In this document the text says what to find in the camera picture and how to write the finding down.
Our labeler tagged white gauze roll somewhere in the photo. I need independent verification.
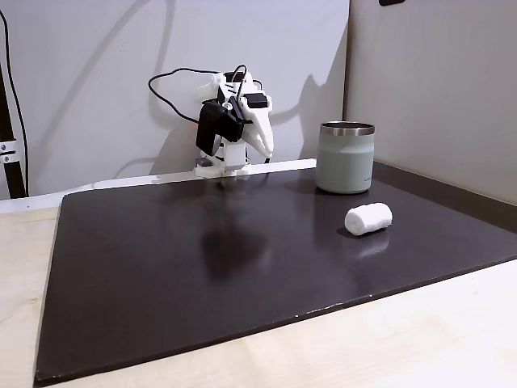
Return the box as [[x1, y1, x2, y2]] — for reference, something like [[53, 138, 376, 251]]
[[344, 203, 394, 237]]

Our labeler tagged grey-green metal-rimmed cup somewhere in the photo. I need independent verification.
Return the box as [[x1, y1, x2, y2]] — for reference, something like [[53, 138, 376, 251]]
[[314, 120, 376, 196]]

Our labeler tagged black table mat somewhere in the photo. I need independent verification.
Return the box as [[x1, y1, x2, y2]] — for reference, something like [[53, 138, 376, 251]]
[[33, 160, 517, 385]]

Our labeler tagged black stand pole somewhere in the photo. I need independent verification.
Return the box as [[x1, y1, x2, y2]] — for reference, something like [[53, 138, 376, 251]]
[[0, 60, 27, 200]]

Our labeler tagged white stand clamp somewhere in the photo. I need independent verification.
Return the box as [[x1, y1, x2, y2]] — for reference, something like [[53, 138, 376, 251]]
[[0, 140, 18, 163]]

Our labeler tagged black camera box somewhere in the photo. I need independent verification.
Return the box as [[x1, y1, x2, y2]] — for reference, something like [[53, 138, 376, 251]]
[[195, 100, 244, 157]]

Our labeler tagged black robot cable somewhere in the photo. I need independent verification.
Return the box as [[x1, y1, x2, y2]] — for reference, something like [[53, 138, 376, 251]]
[[148, 64, 249, 123]]

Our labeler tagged white table edge rail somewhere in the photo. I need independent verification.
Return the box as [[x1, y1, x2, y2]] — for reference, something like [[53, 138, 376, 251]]
[[0, 158, 317, 214]]

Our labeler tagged black cable beside stand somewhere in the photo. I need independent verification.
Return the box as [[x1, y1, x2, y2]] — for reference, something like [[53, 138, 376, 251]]
[[0, 7, 30, 196]]

